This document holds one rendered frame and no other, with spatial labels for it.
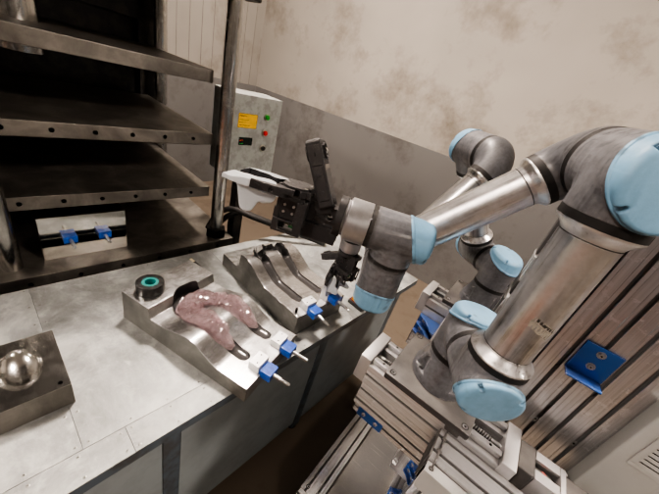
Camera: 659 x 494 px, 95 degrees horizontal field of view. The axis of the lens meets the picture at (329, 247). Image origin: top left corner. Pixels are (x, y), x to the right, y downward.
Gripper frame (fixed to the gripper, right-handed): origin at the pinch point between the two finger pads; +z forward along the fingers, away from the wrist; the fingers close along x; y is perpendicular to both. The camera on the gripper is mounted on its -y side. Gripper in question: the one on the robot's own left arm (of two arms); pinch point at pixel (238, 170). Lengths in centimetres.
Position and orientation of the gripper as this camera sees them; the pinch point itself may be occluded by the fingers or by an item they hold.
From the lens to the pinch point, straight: 56.5
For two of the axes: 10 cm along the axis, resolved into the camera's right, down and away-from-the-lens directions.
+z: -9.5, -3.2, 0.6
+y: -2.8, 9.0, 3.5
